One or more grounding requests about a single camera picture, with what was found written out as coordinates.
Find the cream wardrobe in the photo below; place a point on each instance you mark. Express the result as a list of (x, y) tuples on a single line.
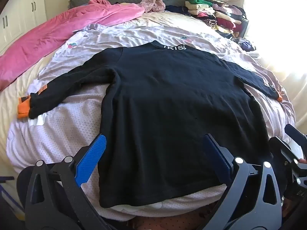
[(16, 12)]

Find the black sweater with orange cuffs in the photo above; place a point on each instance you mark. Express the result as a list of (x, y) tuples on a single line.
[(168, 100)]

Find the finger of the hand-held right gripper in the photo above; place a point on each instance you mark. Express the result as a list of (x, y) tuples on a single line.
[(296, 135), (283, 148)]

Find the white window curtain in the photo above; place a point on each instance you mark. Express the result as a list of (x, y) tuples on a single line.
[(275, 16)]

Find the dark red dotted cloth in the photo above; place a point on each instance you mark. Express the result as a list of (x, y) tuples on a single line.
[(168, 222)]

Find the cream bed sheet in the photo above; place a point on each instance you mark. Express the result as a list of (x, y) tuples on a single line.
[(168, 19)]

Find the person's right hand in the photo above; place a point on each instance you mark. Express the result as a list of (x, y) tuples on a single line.
[(303, 160)]

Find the stack of folded clothes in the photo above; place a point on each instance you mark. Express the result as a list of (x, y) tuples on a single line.
[(215, 12)]

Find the pink blanket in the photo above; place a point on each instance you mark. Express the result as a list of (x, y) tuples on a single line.
[(48, 33)]

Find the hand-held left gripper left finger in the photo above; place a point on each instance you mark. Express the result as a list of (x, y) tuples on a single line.
[(92, 155)]

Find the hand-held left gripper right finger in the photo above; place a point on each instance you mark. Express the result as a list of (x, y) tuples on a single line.
[(215, 158)]

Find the lilac strawberry print quilt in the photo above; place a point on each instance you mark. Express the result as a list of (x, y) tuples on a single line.
[(72, 129)]

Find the dark navy garment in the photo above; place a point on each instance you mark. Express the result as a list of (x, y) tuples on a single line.
[(177, 9)]

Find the pink fluffy garment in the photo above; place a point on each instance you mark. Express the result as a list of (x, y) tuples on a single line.
[(156, 3)]

